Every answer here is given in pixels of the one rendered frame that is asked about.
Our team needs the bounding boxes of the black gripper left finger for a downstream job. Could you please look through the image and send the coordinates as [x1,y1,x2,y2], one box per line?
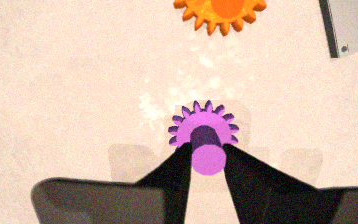
[30,142,192,224]

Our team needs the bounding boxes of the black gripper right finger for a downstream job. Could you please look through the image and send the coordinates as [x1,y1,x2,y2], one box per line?
[223,143,358,224]

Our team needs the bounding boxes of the orange gear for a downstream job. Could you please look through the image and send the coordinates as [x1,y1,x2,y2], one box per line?
[173,0,267,37]

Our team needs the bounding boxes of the grey square board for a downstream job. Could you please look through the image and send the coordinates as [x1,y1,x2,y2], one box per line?
[319,0,358,58]

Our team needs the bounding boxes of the pink gear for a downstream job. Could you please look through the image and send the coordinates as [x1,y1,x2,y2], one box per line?
[168,100,239,176]

